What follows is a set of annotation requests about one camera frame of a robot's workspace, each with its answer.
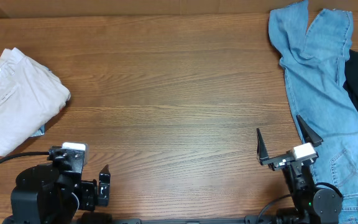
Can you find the black printed jersey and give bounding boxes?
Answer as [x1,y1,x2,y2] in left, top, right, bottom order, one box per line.
[59,100,70,112]

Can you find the blue denim jeans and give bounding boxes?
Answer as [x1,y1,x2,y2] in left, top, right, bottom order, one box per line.
[268,1,358,223]

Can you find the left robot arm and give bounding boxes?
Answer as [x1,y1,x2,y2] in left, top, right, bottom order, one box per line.
[3,142,111,224]

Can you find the beige shorts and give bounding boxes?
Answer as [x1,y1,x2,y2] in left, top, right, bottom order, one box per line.
[0,48,71,156]

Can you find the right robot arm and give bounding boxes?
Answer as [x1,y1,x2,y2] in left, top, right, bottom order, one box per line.
[244,115,343,224]

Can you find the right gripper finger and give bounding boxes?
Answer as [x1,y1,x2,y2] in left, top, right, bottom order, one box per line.
[296,115,323,147]
[257,128,269,166]

